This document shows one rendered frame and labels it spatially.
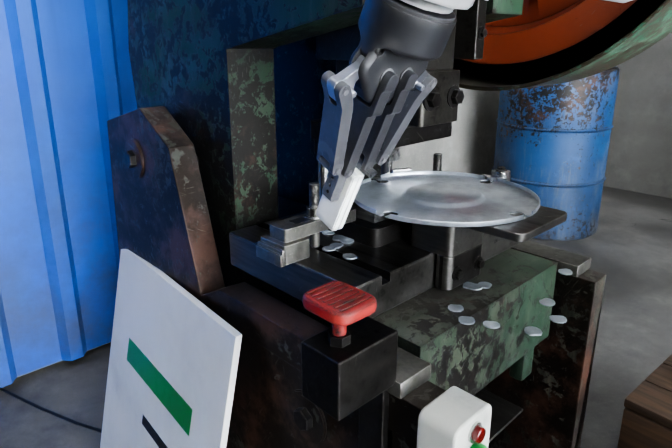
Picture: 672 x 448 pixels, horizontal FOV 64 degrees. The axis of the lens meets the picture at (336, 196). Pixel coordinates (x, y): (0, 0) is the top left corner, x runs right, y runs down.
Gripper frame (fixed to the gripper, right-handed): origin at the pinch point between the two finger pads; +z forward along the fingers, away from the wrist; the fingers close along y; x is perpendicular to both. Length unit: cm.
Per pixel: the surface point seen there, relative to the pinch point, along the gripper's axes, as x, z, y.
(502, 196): -0.2, 9.5, 39.5
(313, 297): -3.5, 10.7, -2.2
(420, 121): 12.3, 2.1, 28.1
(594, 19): 12, -15, 66
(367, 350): -10.1, 13.9, 1.4
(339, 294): -4.8, 9.9, 0.2
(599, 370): -25, 84, 129
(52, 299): 94, 115, 5
